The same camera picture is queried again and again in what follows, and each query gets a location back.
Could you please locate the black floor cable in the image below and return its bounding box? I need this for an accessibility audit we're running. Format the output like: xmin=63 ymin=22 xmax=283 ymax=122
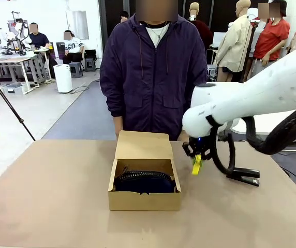
xmin=69 ymin=80 xmax=97 ymax=95

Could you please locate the grey wall board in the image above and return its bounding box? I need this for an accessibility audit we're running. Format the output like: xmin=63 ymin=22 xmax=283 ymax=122
xmin=65 ymin=10 xmax=90 ymax=41

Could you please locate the black stapler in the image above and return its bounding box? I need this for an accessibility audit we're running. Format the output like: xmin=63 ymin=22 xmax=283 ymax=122
xmin=226 ymin=167 xmax=261 ymax=187

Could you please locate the white work desk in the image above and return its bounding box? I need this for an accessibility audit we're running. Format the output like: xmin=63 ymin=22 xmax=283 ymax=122
xmin=0 ymin=55 xmax=34 ymax=95

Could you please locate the grey plastic stool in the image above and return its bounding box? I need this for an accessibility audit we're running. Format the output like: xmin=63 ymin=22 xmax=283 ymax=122
xmin=84 ymin=58 xmax=96 ymax=72
xmin=69 ymin=61 xmax=84 ymax=79

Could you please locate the mannequin in dark red top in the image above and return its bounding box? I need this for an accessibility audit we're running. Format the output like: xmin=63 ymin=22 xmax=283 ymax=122
xmin=188 ymin=2 xmax=214 ymax=65

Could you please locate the person's right forearm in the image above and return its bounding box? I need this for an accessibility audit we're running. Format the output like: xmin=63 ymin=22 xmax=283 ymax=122
xmin=112 ymin=116 xmax=124 ymax=130

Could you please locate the black tripod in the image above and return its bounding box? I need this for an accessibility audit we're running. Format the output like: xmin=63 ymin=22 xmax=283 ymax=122
xmin=0 ymin=64 xmax=37 ymax=142

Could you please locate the seated woman in white shirt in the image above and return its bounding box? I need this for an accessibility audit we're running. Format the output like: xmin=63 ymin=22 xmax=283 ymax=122
xmin=62 ymin=29 xmax=85 ymax=64

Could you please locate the seated man in black shirt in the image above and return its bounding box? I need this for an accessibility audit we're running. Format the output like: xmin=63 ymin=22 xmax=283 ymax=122
xmin=28 ymin=22 xmax=52 ymax=52

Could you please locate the brown cardboard box with lid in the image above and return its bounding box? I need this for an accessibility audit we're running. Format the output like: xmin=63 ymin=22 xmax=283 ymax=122
xmin=108 ymin=130 xmax=183 ymax=212

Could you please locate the white air purifier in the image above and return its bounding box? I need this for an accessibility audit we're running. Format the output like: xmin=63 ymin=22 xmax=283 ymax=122
xmin=53 ymin=64 xmax=73 ymax=94

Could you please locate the mannequin in beige jacket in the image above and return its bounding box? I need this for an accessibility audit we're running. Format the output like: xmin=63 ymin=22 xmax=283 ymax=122
xmin=213 ymin=0 xmax=254 ymax=83

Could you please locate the clear storage bin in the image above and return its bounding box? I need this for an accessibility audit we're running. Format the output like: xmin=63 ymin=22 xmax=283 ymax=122
xmin=2 ymin=82 xmax=26 ymax=96

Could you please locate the dark blue zip pouch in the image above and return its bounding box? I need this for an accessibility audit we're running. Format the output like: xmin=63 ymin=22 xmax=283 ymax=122
xmin=114 ymin=166 xmax=177 ymax=195

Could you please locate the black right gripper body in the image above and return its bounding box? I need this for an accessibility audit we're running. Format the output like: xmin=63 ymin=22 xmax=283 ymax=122
xmin=187 ymin=136 xmax=212 ymax=154

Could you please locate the person in purple jacket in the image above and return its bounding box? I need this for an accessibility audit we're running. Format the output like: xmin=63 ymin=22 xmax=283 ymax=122
xmin=99 ymin=14 xmax=209 ymax=142

